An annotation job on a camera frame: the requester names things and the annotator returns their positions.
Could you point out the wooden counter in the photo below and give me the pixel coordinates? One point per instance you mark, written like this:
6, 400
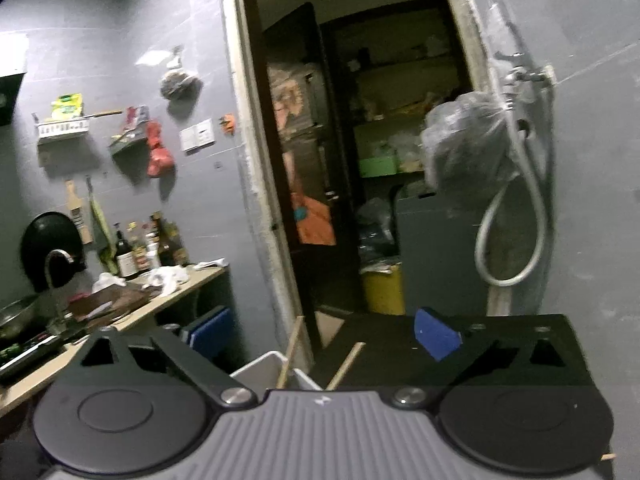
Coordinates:
165, 300

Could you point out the clear bag of dark contents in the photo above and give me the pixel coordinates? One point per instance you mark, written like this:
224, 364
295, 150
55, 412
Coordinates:
465, 150

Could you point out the clear bag of white goods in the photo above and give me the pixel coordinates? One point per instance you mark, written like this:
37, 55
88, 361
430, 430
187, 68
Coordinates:
406, 146

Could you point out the red plastic bag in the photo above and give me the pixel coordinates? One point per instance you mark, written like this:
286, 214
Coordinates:
160, 157

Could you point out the white cloth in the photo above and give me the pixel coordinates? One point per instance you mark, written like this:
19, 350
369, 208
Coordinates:
167, 277
107, 282

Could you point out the green hanging cloth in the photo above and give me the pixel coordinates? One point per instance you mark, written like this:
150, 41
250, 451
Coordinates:
102, 240

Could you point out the wooden cutting board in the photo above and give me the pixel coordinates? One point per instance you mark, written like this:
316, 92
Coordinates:
110, 300

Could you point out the black range hood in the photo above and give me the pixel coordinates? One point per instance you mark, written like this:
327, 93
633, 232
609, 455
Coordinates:
10, 100

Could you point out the cream door frame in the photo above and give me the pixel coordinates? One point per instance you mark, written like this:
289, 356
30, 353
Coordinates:
250, 160

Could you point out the black wok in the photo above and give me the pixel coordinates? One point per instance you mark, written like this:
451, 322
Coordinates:
45, 240

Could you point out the black plastic bag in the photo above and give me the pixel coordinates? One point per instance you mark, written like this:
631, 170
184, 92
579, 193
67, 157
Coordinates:
375, 230

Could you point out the wooden paddle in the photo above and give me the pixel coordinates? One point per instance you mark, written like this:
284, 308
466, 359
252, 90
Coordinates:
77, 215

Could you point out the dark door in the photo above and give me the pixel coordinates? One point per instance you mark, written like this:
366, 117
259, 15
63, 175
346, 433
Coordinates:
280, 35

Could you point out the metal sink faucet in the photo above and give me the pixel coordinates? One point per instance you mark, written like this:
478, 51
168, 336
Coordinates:
60, 252

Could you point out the white tube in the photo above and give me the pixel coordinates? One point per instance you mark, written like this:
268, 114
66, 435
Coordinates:
210, 263

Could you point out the metal water tap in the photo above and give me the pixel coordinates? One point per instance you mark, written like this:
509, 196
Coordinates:
520, 76

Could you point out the red packets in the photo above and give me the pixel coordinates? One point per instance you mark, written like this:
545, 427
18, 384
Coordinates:
136, 119

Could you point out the hanging bag of dried goods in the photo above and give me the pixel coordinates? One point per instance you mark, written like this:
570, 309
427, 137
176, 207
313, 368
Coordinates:
177, 85

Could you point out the grey appliance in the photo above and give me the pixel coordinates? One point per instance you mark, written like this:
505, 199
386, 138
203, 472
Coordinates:
435, 260

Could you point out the white wall rack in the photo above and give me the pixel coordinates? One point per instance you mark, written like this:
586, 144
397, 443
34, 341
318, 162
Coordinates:
60, 131

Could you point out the white wall switch plate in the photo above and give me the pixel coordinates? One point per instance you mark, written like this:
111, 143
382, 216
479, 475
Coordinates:
197, 136

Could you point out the metal bowl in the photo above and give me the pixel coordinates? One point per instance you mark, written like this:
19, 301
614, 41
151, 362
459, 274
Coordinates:
15, 317

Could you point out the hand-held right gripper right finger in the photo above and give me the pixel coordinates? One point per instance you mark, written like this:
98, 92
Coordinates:
437, 335

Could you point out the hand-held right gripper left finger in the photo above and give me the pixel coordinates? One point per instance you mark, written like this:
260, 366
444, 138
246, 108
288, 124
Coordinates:
210, 332

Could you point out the row of sauce bottles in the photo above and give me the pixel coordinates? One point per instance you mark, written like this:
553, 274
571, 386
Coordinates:
127, 260

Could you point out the orange wall plug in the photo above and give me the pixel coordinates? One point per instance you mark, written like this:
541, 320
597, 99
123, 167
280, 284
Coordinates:
228, 124

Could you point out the black induction cooker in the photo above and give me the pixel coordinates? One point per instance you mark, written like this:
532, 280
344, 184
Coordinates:
30, 355

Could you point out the storeroom shelf unit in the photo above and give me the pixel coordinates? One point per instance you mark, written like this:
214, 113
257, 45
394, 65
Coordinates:
400, 66

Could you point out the green box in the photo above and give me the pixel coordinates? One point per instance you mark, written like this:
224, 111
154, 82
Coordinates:
379, 166

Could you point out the white perforated utensil basket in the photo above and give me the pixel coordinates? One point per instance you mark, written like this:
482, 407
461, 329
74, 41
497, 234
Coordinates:
260, 365

